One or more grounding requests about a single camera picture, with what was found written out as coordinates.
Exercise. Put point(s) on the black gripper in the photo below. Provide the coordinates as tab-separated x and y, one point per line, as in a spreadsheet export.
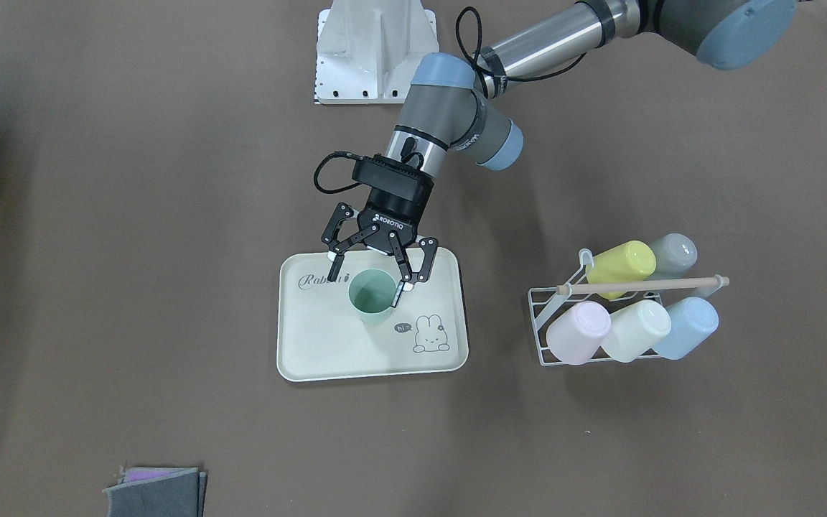
393	221

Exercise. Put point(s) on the green plastic cup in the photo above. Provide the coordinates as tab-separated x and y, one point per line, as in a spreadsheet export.
372	294

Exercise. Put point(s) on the white rabbit print tray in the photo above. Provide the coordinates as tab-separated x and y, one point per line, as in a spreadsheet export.
321	336

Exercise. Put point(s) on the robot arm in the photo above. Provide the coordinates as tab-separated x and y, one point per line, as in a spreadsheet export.
448	109

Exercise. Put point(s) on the pink plastic cup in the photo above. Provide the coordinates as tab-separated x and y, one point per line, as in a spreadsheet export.
577	335

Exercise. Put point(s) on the yellow plastic cup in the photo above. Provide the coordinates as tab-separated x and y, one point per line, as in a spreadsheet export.
629	262

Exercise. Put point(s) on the cream white plastic cup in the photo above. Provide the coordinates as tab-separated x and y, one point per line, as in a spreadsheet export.
636	329

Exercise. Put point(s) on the grey translucent plastic cup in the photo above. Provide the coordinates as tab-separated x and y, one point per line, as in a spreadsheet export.
674	255

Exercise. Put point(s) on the light blue plastic cup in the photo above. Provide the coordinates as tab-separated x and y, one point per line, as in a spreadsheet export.
693	320

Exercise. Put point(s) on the folded grey cloth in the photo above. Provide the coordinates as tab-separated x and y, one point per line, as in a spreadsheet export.
158	491

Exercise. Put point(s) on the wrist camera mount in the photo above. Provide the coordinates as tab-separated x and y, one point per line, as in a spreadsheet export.
393	177

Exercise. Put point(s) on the white wire cup rack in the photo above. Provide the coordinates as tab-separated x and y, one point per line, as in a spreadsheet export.
545	304

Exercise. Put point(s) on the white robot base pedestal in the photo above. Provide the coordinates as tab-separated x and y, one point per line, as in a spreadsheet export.
368	51

